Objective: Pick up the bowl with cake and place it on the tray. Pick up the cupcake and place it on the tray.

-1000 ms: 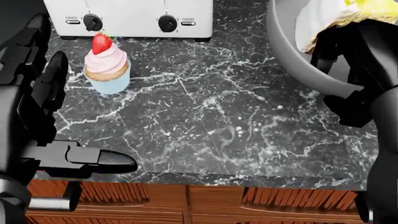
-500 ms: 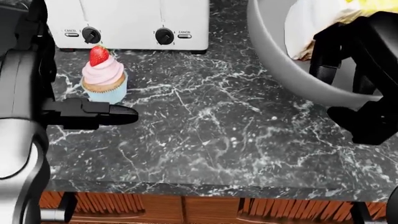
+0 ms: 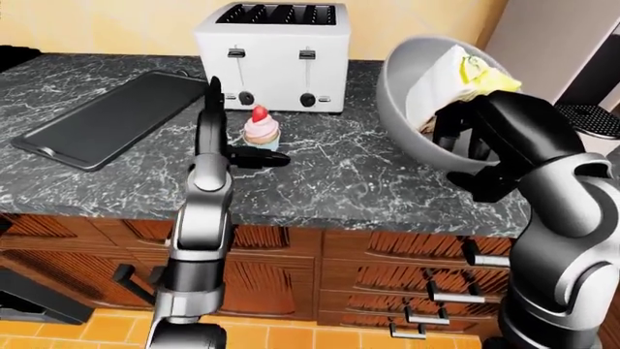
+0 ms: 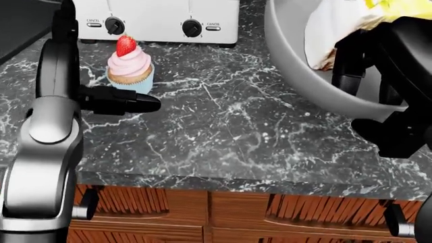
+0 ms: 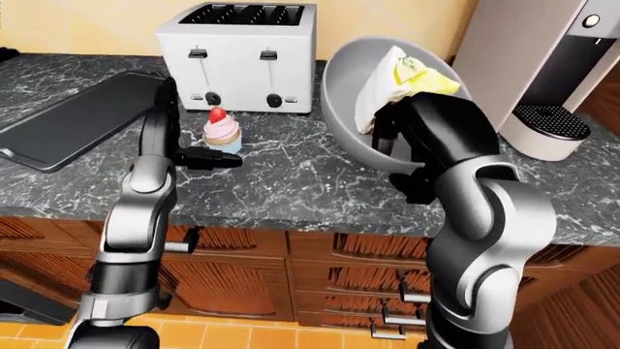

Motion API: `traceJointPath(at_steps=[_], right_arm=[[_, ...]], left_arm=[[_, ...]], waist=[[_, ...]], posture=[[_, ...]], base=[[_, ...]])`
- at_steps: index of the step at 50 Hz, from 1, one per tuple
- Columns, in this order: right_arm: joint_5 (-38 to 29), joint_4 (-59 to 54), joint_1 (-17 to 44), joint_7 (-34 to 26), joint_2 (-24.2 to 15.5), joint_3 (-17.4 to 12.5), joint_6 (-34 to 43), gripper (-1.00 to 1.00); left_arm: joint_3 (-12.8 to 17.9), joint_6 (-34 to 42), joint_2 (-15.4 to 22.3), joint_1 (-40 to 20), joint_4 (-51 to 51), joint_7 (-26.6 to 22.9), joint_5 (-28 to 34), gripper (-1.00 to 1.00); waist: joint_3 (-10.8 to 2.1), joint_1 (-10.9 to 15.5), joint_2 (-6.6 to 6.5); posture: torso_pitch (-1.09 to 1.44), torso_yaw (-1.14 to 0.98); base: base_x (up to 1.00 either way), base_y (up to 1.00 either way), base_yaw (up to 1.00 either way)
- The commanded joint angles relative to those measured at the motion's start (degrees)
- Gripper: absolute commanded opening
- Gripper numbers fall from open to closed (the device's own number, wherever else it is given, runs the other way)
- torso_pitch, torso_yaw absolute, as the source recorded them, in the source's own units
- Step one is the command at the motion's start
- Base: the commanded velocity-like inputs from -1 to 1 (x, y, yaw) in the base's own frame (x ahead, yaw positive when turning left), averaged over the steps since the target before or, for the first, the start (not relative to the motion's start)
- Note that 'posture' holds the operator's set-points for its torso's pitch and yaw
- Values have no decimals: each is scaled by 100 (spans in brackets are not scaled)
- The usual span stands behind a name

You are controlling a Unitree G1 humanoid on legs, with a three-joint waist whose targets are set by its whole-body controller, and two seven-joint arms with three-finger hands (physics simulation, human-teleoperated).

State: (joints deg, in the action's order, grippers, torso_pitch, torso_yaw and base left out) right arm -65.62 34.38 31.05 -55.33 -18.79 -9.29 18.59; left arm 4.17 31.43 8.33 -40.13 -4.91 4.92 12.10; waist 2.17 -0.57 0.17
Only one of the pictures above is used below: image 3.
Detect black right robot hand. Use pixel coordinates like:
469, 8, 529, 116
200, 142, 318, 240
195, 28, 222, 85
430, 89, 582, 204

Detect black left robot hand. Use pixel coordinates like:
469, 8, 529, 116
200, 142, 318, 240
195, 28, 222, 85
195, 76, 292, 169

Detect white cake slice with lemon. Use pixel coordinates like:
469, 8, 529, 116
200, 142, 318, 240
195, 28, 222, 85
404, 44, 523, 128

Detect grey bowl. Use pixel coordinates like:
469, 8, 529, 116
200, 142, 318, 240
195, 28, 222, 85
376, 35, 523, 174

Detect pink cupcake with strawberry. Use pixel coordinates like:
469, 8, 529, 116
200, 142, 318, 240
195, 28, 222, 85
241, 104, 283, 152

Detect black rectangular tray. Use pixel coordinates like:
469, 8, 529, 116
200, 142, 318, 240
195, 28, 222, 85
10, 70, 210, 173

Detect black perforated round stool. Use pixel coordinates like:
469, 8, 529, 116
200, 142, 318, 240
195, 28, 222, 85
554, 104, 620, 140

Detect white four-slot toaster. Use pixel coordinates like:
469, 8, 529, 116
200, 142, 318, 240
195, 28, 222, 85
194, 1, 351, 116

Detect wooden base cabinet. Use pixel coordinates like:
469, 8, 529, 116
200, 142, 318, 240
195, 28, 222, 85
0, 212, 527, 341

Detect black appliance corner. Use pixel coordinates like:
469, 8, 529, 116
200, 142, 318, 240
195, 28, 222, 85
0, 44, 43, 74

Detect silver drawer handle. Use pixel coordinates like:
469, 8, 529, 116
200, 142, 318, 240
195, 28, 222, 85
421, 270, 487, 305
388, 319, 428, 341
462, 238, 512, 270
402, 303, 450, 327

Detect black cabinet door handle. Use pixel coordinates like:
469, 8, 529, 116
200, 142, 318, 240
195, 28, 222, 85
112, 264, 167, 307

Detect black oven door handle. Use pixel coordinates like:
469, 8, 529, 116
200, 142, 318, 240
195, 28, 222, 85
0, 269, 94, 326

